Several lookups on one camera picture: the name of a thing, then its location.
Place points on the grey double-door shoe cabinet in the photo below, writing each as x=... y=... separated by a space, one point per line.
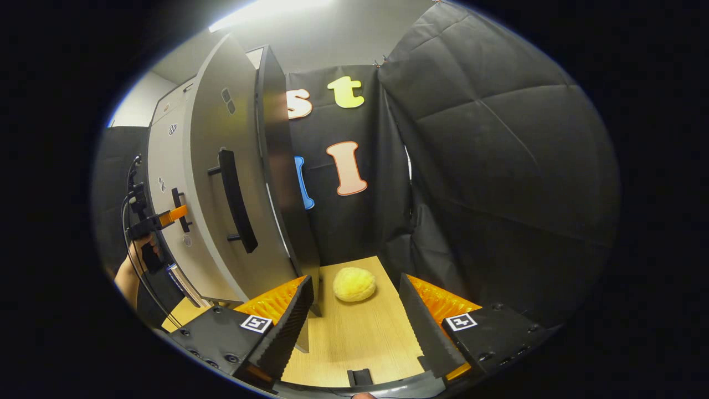
x=282 y=138

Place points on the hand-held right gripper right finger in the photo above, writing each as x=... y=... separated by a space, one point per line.
x=429 y=332

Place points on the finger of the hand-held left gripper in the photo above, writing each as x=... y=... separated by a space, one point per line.
x=174 y=214

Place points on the yellow round sponge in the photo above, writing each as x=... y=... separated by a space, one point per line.
x=354 y=284

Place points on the grey book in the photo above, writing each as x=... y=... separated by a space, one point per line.
x=183 y=285

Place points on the large ceiling light panel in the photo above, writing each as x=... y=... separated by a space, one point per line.
x=266 y=8

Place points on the black backdrop cloth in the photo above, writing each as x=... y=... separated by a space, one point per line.
x=498 y=166

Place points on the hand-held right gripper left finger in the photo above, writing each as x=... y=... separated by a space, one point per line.
x=288 y=327

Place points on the grey cabinet drawer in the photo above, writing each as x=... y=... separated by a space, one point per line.
x=166 y=108

